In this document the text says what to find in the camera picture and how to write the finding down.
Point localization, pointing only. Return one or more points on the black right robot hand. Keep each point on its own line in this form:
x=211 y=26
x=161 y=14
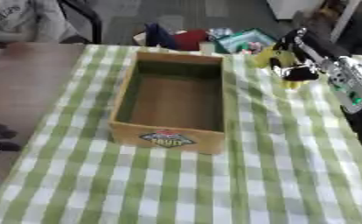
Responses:
x=326 y=43

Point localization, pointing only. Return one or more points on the yellow toy banana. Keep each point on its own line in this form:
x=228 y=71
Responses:
x=281 y=57

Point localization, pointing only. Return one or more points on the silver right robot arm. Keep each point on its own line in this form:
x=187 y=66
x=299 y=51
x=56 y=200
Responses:
x=353 y=84

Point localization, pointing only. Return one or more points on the tan cardboard box green inside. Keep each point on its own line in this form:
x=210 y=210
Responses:
x=174 y=100

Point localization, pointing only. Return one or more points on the white table leg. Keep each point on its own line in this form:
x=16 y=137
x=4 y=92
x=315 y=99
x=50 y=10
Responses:
x=345 y=19

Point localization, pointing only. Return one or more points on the pink and green toy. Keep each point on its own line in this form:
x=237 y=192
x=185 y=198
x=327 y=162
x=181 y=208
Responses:
x=251 y=48

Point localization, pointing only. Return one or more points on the green framed tray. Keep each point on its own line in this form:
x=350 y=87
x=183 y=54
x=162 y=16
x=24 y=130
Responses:
x=242 y=39

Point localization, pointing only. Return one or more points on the person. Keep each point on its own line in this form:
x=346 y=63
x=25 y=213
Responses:
x=21 y=20

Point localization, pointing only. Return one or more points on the red bag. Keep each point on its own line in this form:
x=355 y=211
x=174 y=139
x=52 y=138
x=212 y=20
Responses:
x=192 y=39

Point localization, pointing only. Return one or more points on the black chair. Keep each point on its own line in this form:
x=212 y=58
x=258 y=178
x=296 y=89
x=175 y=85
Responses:
x=87 y=14

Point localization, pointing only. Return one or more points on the dark blue bag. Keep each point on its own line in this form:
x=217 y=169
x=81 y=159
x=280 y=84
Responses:
x=159 y=36

